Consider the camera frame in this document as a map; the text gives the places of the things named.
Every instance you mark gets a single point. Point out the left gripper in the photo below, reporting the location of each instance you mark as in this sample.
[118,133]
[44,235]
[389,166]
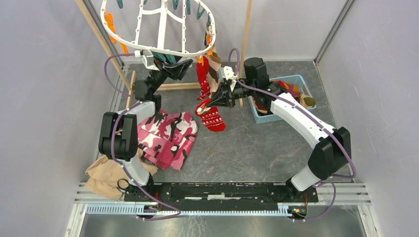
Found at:
[175,71]

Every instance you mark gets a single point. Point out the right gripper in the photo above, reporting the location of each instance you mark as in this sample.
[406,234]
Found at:
[220,99]

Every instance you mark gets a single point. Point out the teal clothespin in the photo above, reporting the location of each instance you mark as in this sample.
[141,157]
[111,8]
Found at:
[161,57]
[172,59]

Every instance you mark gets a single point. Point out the orange clothespin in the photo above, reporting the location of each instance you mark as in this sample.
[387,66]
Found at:
[200,59]
[109,21]
[208,43]

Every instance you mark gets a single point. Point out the tan brown striped sock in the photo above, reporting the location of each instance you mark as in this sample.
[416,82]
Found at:
[214,65]

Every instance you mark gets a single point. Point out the white clip hanger frame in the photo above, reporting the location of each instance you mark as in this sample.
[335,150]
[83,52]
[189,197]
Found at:
[176,27]

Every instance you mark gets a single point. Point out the red white patterned sock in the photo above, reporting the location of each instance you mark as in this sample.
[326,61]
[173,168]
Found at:
[202,70]

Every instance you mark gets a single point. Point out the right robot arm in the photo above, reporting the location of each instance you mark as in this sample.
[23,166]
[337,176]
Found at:
[331,146]

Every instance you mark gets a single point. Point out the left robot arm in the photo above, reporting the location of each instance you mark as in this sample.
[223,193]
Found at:
[118,139]

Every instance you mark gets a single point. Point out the wooden hanger stand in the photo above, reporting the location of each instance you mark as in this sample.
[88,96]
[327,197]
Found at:
[88,11]

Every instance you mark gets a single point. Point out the brown tan socks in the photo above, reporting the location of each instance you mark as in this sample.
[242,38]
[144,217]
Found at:
[303,99]

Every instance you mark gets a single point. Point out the pink camouflage cloth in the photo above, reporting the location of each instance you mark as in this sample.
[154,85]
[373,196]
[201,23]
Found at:
[166,140]

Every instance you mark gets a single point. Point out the beige cloth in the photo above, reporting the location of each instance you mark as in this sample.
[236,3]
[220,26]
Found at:
[106,178]

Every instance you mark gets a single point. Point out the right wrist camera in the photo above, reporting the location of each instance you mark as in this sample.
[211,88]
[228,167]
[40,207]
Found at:
[227,76]

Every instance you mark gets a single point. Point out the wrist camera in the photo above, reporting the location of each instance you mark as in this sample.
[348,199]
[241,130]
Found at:
[147,58]
[227,76]

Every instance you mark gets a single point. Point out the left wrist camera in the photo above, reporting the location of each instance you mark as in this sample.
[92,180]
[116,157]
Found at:
[147,58]

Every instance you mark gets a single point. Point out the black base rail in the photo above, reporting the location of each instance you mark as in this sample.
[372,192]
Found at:
[182,197]

